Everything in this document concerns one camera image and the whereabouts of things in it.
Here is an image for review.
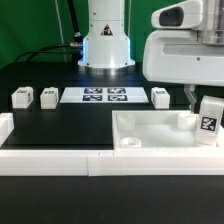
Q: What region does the white U-shaped fence wall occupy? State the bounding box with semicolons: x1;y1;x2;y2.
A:
0;112;224;177

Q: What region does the black cable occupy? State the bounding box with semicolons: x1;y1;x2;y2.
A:
13;0;84;64

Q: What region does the white marker sheet with tags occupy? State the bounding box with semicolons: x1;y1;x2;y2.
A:
60;87;148;103

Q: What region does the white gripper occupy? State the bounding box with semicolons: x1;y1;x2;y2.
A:
143;30;224;113

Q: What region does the thin white cable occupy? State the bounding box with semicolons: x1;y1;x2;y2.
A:
54;0;68;63

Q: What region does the white square table top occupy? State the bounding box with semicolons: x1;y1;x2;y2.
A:
112;110;224;151

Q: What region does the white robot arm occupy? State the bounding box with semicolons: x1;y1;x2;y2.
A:
79;0;224;101

